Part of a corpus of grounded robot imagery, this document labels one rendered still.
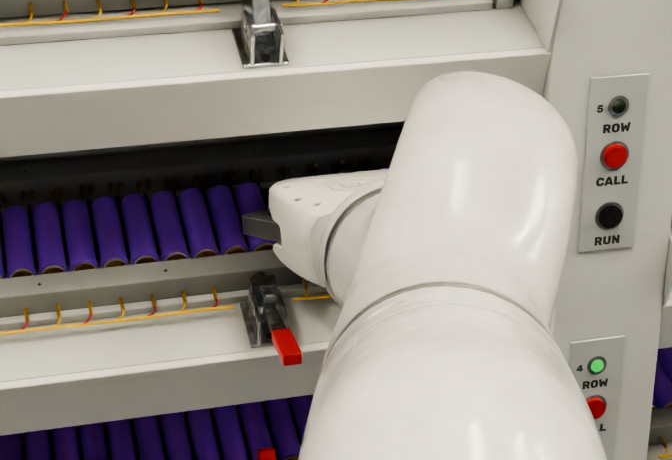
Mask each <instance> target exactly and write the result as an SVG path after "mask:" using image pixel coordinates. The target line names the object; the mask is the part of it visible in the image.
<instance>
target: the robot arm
mask: <svg viewBox="0 0 672 460"><path fill-rule="evenodd" d="M285 179H286V180H282V181H279V182H277V183H275V184H274V185H273V186H272V187H271V188H270V189H269V205H268V206H267V208H268V211H265V210H260V211H255V212H251V213H247V214H243V215H242V227H243V234H244V235H249V236H254V237H258V238H263V239H268V240H272V241H277V242H276V244H274V245H273V251H274V253H275V254H276V256H277V257H278V258H279V259H280V261H281V262H282V263H283V264H285V265H286V266H287V267H288V268H289V269H291V270H292V271H293V272H295V273H296V274H298V275H299V276H301V277H303V278H305V279H306V280H308V281H310V282H312V283H314V284H317V285H319V286H322V287H324V288H326V289H327V291H328V293H329V295H330V296H331V297H332V298H333V300H334V301H335V302H336V303H337V304H338V305H339V307H340V308H341V309H342V310H341V313H340V315H339V318H338V320H337V323H336V325H335V328H334V330H333V333H332V336H331V339H330V342H329V345H328V348H327V351H326V354H325V358H324V361H323V365H322V368H321V371H320V375H319V378H318V382H317V385H316V389H315V393H314V396H313V400H312V404H311V407H310V411H309V415H308V419H307V423H306V427H305V431H304V435H303V439H302V444H301V448H300V453H299V458H298V460H608V459H607V455H606V451H605V447H604V444H603V441H602V438H601V436H600V433H599V430H598V428H597V425H596V423H595V420H594V418H593V415H592V413H591V411H590V408H589V406H588V404H587V402H586V400H585V398H584V395H583V393H582V391H581V389H580V387H579V385H578V383H577V382H576V380H575V378H574V376H573V374H572V372H571V370H570V368H569V366H568V364H567V362H566V360H565V358H564V356H563V354H562V352H561V350H560V348H559V346H558V344H557V343H556V341H555V339H554V337H553V336H552V334H553V330H554V322H555V302H556V298H557V293H558V289H559V284H560V280H561V275H562V271H563V266H564V261H565V256H566V251H567V246H568V241H569V236H570V230H571V225H572V219H573V213H574V206H575V199H576V191H577V180H578V157H577V149H576V144H575V141H574V138H573V135H572V133H571V131H570V129H569V127H568V125H567V123H566V122H565V120H564V119H563V118H562V116H561V115H560V114H559V112H558V111H557V110H556V109H555V108H554V107H553V106H552V105H551V104H550V103H549V102H548V101H547V100H545V99H544V98H543V97H541V96H540V95H539V94H537V93H536V92H535V91H534V90H532V89H531V88H529V87H525V86H523V85H521V84H519V83H517V82H515V81H513V79H510V78H507V77H504V78H503V77H500V76H496V75H492V74H488V73H482V71H477V70H473V71H460V72H451V73H447V74H444V75H440V76H438V77H436V78H434V79H432V80H431V81H429V82H428V83H426V84H425V85H424V86H423V87H422V88H421V89H420V90H419V92H418V94H417V95H416V97H415V99H414V101H413V103H412V106H411V108H410V110H409V113H408V116H407V118H406V121H405V124H404V127H403V129H402V132H401V135H400V138H399V141H398V144H397V147H396V149H395V152H394V155H393V158H392V161H391V164H390V167H389V169H383V170H371V171H360V172H351V171H350V170H341V172H338V174H328V175H319V176H309V177H300V178H298V177H295V176H294V175H288V176H286V178H285Z"/></svg>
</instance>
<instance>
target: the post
mask: <svg viewBox="0 0 672 460"><path fill-rule="evenodd" d="M642 73H649V85H648V96H647V107H646V118H645V128H644V139H643V150H642V161H641V172H640V183H639V194H638V205H637V215H636V226H635V237H634V246H631V247H622V248H613V249H604V250H596V251H587V252H578V238H579V225H580V212H581V198H582V185H583V171H584V158H585V145H586V131H587V118H588V105H589V91H590V78H595V77H607V76H619V75H630V74H642ZM542 97H543V98H544V99H545V100H547V101H548V102H549V103H550V104H551V105H552V106H553V107H554V108H555V109H556V110H557V111H558V112H559V114H560V115H561V116H562V118H563V119H564V120H565V122H566V123H567V125H568V127H569V129H570V131H571V133H572V135H573V138H574V141H575V144H576V149H577V157H578V180H577V191H576V199H575V206H574V213H573V219H572V225H571V230H570V236H569V241H568V246H567V251H566V256H565V261H564V266H563V271H562V275H561V280H560V284H559V289H558V293H557V298H556V302H555V322H554V330H553V334H552V336H553V337H554V339H555V341H556V343H557V344H558V346H559V348H560V350H561V352H562V354H563V356H564V358H565V360H566V362H567V364H568V366H569V359H570V345H571V342H576V341H584V340H591V339H599V338H607V337H615V336H622V335H624V336H625V346H624V357H623V367H622V378H621V389H620V400H619V411H618V422H617V433H616V444H615V454H614V460H646V459H647V450H648V440H649V430H650V421H651V411H652V401H653V391H654V382H655V372H656V362H657V352H658V343H659V333H660V323H661V314H662V304H663V294H664V284H665V275H666V265H667V255H668V246H669V236H670V226H671V216H672V0H563V1H562V6H561V11H560V16H559V20H558V25H557V30H556V34H555V39H554V44H553V49H552V52H551V58H550V62H549V67H548V72H547V77H546V81H545V86H544V91H543V95H542Z"/></svg>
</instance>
